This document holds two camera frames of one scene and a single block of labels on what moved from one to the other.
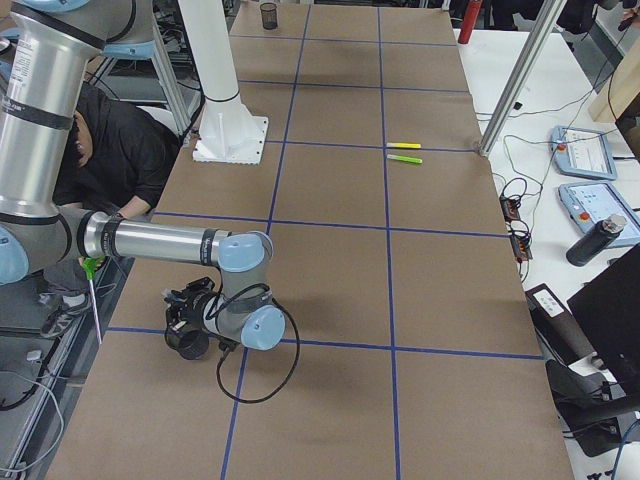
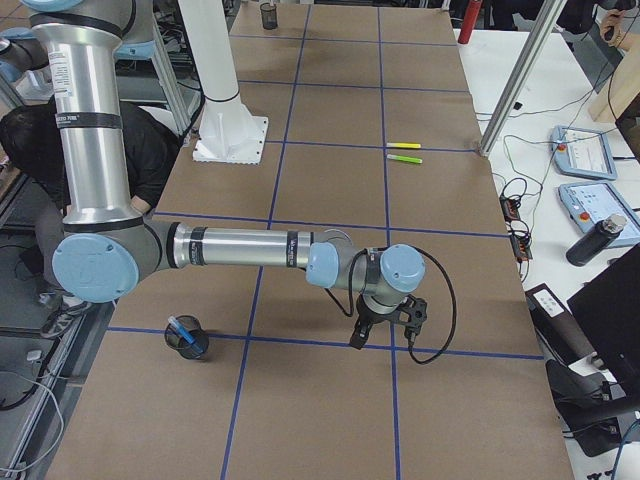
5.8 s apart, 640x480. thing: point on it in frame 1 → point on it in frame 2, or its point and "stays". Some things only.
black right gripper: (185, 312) → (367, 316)
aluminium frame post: (543, 20) stays
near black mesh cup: (190, 344) stays
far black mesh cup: (269, 15) stays
